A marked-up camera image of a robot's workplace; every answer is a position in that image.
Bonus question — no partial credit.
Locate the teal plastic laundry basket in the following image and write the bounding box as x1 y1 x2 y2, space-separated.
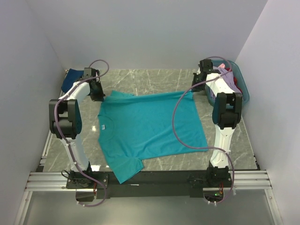
205 59 250 107

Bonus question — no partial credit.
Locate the teal t-shirt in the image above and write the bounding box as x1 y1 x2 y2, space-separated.
98 91 208 183

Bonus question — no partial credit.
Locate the folded navy blue t-shirt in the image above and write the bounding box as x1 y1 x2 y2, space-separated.
61 69 84 93

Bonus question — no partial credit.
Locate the lavender t-shirt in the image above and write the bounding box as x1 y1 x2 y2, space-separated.
213 64 240 93

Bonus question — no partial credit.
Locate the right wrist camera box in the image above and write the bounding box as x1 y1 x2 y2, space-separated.
198 59 213 74

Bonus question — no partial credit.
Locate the red garment in basket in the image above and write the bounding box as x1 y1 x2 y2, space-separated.
223 71 243 93

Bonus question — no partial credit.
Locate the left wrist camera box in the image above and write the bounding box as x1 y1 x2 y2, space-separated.
82 67 99 80

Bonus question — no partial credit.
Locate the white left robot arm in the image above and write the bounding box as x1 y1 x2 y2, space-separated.
49 78 105 188

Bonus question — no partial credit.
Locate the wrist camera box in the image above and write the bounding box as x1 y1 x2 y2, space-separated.
198 59 213 74
82 67 99 80

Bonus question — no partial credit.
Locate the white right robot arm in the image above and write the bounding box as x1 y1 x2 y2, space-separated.
192 70 242 187

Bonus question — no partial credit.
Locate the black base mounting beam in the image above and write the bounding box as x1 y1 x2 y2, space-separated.
65 170 234 201

